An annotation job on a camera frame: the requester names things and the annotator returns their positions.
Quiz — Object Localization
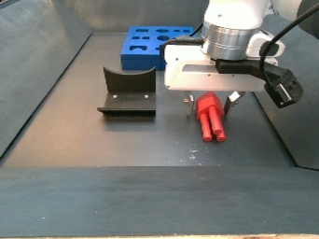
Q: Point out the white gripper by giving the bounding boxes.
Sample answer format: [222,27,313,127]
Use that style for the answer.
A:
[164,45,265,116]

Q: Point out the red three prong object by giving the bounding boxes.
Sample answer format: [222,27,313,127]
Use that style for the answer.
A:
[196,91,226,142]

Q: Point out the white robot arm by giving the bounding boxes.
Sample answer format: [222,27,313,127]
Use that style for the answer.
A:
[158,0,272,109]

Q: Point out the black curved fixture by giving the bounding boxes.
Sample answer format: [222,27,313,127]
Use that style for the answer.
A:
[97,68,156,117]

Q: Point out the blue foam shape board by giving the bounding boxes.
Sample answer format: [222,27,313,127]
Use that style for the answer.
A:
[121,26,193,71]

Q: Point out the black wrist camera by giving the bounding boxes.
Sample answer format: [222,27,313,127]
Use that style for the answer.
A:
[216,60,304,108]

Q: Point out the black cable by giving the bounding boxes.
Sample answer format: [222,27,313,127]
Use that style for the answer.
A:
[257,3,319,91]

